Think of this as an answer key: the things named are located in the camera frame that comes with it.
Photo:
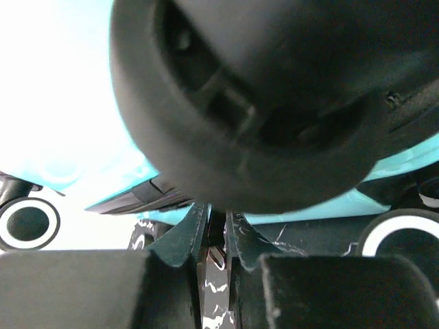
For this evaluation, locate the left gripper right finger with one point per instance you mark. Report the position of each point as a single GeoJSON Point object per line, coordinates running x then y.
{"type": "Point", "coordinates": [272, 288]}

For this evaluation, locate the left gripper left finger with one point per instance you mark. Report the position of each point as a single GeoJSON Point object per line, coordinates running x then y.
{"type": "Point", "coordinates": [158, 287]}

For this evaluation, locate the pink and teal kids suitcase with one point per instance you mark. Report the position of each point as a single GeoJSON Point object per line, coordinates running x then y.
{"type": "Point", "coordinates": [281, 110]}

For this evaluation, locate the silver zipper pull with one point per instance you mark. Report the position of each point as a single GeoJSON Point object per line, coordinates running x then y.
{"type": "Point", "coordinates": [216, 240]}

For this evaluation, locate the black marble pattern mat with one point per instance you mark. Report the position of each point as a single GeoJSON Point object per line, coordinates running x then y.
{"type": "Point", "coordinates": [329, 228]}

